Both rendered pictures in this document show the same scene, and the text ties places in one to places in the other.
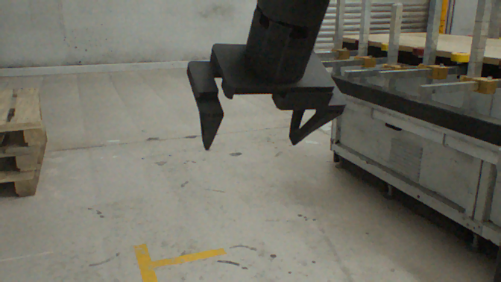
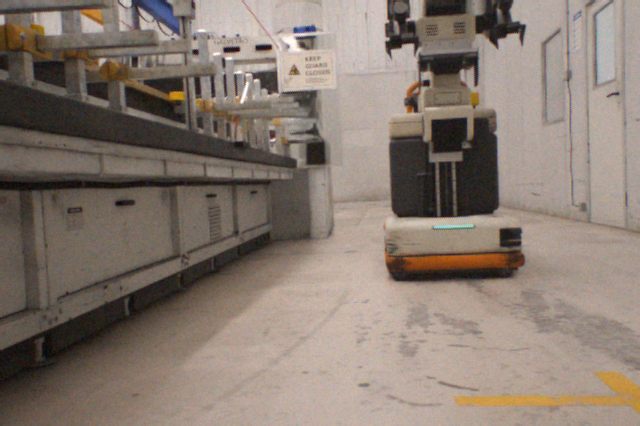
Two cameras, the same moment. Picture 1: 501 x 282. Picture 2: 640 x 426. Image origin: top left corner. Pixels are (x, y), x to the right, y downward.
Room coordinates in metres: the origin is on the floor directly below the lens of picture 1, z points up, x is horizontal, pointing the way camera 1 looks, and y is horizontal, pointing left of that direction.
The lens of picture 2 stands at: (3.28, 0.47, 0.47)
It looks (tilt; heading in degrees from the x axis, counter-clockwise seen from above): 3 degrees down; 206
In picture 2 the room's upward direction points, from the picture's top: 3 degrees counter-clockwise
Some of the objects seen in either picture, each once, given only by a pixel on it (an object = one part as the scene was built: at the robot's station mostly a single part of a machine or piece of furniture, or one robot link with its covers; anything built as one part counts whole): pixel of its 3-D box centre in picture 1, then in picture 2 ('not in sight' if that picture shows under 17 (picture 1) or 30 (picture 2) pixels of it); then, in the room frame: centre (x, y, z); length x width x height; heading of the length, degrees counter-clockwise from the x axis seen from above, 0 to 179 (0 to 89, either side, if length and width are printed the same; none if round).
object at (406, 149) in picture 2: not in sight; (441, 156); (-0.09, -0.45, 0.59); 0.55 x 0.34 x 0.83; 111
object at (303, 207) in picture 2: not in sight; (238, 136); (-1.88, -2.84, 0.95); 1.65 x 0.70 x 1.90; 111
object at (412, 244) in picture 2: not in sight; (446, 239); (0.00, -0.42, 0.16); 0.67 x 0.64 x 0.25; 21
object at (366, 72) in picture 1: (385, 72); (57, 44); (2.21, -0.66, 0.80); 0.43 x 0.03 x 0.04; 111
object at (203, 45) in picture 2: not in sight; (205, 86); (0.87, -1.23, 0.92); 0.04 x 0.04 x 0.48; 21
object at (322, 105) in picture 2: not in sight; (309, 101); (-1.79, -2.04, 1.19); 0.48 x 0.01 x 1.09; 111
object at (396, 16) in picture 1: (392, 55); (15, 5); (2.27, -0.70, 0.87); 0.04 x 0.04 x 0.48; 21
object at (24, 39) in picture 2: (394, 70); (24, 43); (2.25, -0.71, 0.80); 0.14 x 0.06 x 0.05; 21
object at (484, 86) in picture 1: (477, 83); (118, 74); (1.78, -0.89, 0.82); 0.14 x 0.06 x 0.05; 21
